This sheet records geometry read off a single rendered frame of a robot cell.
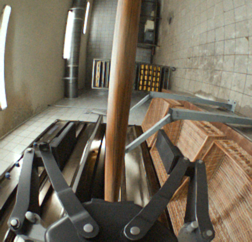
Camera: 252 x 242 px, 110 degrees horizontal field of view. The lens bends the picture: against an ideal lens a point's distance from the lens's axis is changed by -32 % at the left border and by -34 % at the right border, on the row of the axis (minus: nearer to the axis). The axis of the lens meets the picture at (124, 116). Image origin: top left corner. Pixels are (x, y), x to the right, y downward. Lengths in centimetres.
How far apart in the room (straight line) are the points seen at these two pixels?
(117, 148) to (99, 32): 532
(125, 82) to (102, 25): 538
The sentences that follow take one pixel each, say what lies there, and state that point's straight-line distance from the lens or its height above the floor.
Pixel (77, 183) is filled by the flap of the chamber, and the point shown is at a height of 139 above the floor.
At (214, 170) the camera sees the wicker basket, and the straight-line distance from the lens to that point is 85.
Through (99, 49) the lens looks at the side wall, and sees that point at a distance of 528.
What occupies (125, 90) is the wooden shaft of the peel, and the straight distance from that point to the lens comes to 16.
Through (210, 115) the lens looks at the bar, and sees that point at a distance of 71.
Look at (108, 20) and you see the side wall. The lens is 556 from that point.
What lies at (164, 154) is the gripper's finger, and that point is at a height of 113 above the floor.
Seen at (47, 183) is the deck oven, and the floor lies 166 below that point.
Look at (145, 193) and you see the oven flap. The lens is 93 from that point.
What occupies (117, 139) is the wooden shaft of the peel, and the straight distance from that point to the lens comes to 18.
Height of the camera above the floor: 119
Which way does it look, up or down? 3 degrees down
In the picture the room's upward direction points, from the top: 86 degrees counter-clockwise
